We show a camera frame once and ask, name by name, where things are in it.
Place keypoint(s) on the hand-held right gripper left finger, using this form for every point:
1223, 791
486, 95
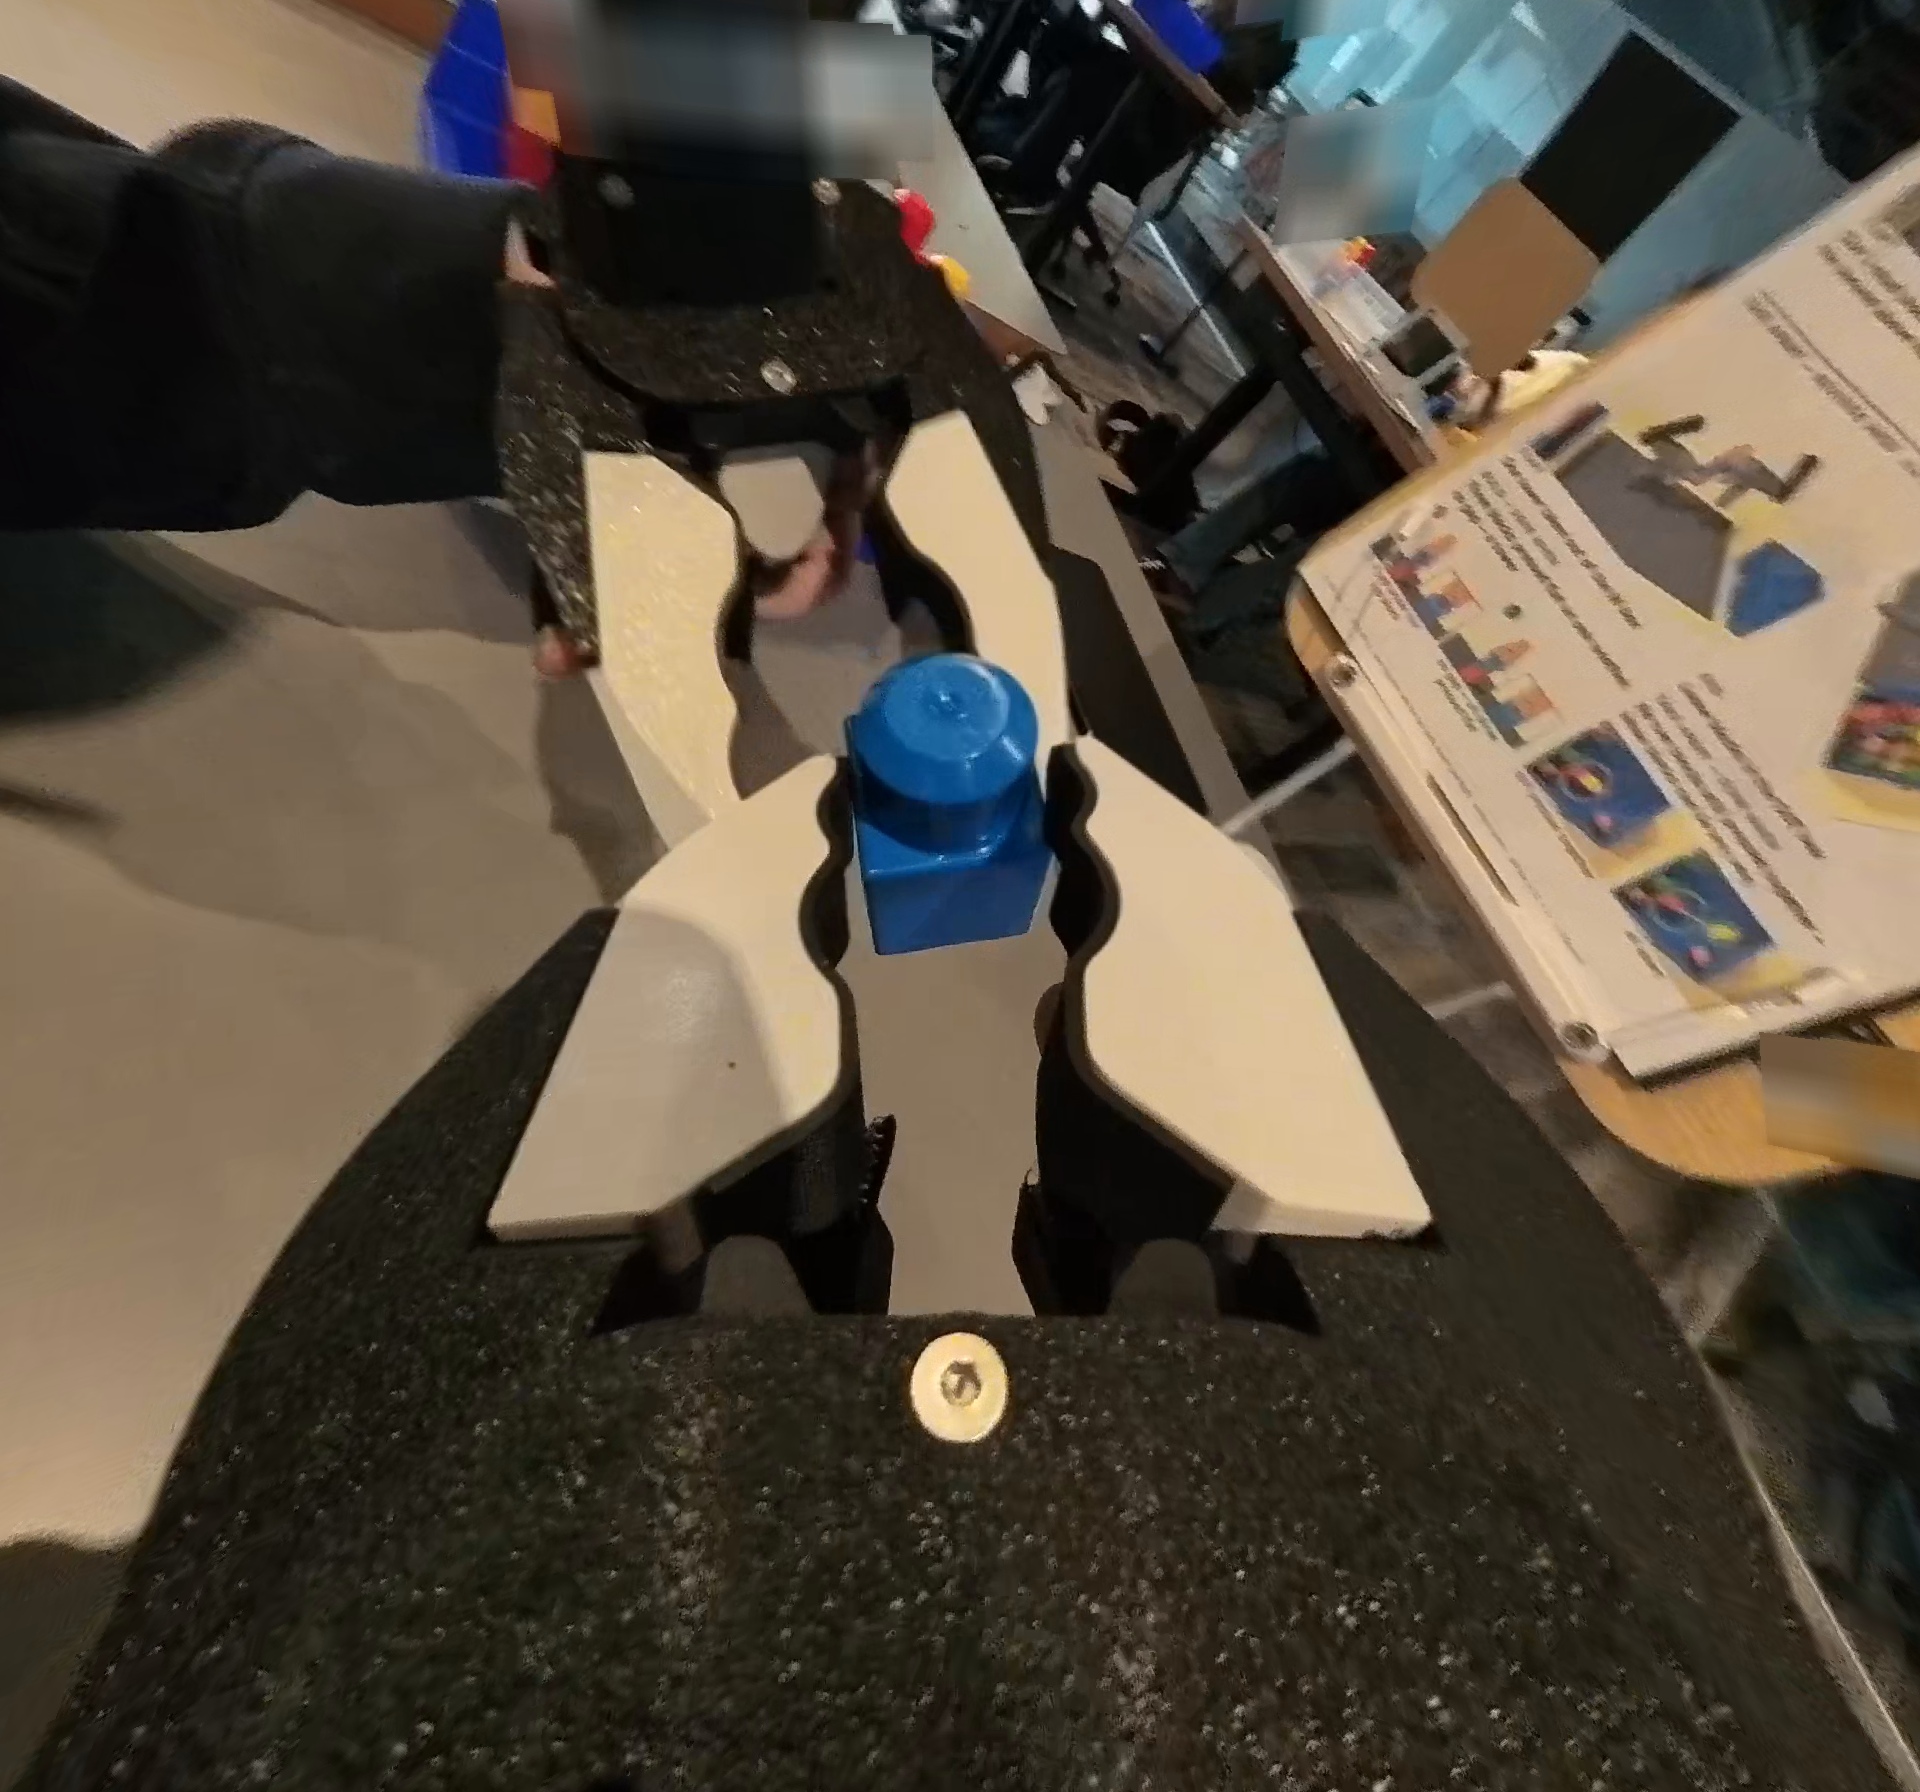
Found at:
674, 1012

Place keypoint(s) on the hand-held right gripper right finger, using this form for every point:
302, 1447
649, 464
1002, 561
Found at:
1230, 1027

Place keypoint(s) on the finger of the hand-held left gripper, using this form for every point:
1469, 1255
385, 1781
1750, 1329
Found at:
975, 545
652, 622

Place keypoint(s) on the blue mega block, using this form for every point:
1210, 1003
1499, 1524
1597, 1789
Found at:
944, 861

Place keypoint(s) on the person's left forearm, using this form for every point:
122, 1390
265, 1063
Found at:
225, 323

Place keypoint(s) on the person's left hand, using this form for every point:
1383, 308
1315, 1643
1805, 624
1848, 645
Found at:
796, 584

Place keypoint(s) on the blue storage bin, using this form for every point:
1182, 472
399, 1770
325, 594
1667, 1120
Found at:
467, 97
1176, 13

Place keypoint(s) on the cardboard box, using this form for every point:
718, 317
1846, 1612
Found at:
1499, 277

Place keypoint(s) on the printed instruction sheet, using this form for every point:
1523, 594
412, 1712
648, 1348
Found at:
1651, 590

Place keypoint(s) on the black square panel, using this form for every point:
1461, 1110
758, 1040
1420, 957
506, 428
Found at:
1627, 142

